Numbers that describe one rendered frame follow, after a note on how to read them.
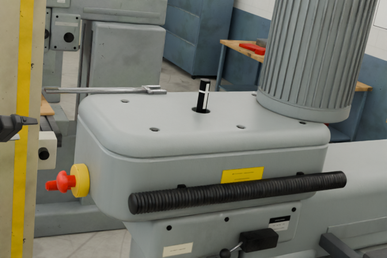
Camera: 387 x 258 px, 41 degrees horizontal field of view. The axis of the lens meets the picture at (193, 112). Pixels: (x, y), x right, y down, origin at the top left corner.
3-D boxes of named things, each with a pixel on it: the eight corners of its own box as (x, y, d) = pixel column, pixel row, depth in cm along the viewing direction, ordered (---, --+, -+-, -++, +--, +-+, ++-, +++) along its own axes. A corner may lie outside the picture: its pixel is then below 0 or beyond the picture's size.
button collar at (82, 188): (77, 203, 93) (80, 173, 91) (68, 188, 98) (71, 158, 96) (88, 202, 94) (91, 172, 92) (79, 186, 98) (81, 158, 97)
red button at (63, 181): (59, 197, 92) (61, 177, 90) (54, 187, 95) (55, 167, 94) (78, 196, 93) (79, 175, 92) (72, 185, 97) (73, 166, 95)
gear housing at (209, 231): (150, 271, 94) (157, 222, 90) (107, 204, 114) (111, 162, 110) (297, 243, 110) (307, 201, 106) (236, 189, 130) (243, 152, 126)
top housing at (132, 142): (106, 232, 85) (116, 143, 80) (65, 163, 107) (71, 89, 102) (325, 201, 108) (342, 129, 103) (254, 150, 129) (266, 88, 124)
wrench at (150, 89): (47, 95, 96) (47, 91, 96) (42, 89, 99) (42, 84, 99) (166, 94, 108) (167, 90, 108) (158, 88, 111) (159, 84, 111)
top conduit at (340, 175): (134, 219, 82) (136, 199, 81) (125, 206, 86) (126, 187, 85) (345, 190, 104) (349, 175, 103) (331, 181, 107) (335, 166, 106)
